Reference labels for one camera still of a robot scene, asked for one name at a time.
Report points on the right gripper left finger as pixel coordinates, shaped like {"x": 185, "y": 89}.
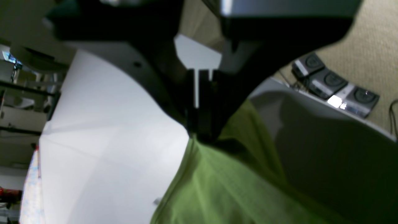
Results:
{"x": 137, "y": 37}

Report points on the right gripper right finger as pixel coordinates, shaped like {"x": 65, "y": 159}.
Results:
{"x": 260, "y": 36}

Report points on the green T-shirt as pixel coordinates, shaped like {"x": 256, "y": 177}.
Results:
{"x": 237, "y": 179}

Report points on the black foot pedal left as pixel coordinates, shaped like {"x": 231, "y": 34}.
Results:
{"x": 307, "y": 65}

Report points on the black foot pedal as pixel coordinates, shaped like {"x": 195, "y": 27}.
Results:
{"x": 354, "y": 99}
{"x": 307, "y": 65}
{"x": 325, "y": 83}

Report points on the black foot pedal middle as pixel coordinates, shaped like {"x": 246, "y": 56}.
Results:
{"x": 325, "y": 83}

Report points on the black foot pedal right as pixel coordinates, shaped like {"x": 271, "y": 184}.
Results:
{"x": 354, "y": 99}

